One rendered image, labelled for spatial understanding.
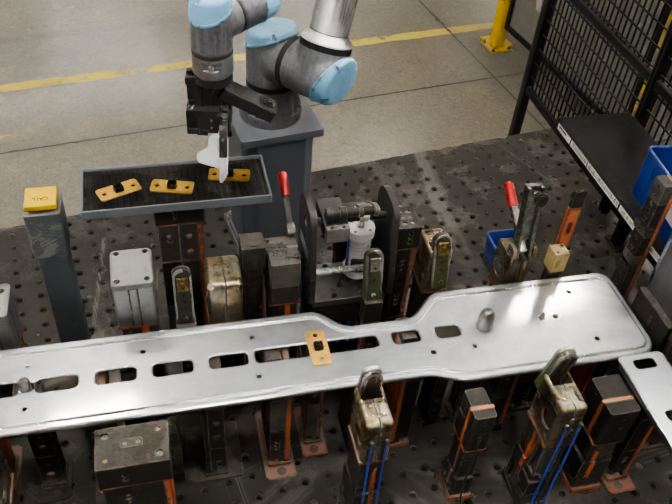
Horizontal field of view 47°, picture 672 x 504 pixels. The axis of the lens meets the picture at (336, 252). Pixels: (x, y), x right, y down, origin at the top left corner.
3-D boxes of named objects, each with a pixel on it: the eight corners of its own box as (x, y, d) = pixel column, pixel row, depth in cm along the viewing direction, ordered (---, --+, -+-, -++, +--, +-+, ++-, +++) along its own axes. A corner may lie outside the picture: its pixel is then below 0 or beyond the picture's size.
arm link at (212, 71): (234, 41, 142) (231, 64, 136) (235, 64, 145) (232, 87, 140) (193, 40, 142) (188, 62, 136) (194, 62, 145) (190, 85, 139)
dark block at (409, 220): (378, 359, 185) (399, 228, 156) (370, 337, 190) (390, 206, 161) (397, 357, 186) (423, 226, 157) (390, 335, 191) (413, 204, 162)
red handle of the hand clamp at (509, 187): (515, 252, 161) (501, 181, 165) (511, 255, 163) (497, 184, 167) (534, 250, 162) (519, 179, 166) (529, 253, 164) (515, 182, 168)
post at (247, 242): (244, 375, 179) (241, 249, 152) (241, 358, 183) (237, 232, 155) (265, 372, 180) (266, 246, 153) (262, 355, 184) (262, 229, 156)
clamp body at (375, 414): (342, 537, 152) (357, 438, 129) (328, 482, 161) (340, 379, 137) (387, 528, 154) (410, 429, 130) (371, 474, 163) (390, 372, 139)
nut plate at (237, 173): (207, 180, 157) (207, 175, 156) (209, 169, 160) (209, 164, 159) (249, 181, 158) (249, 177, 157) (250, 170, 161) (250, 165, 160)
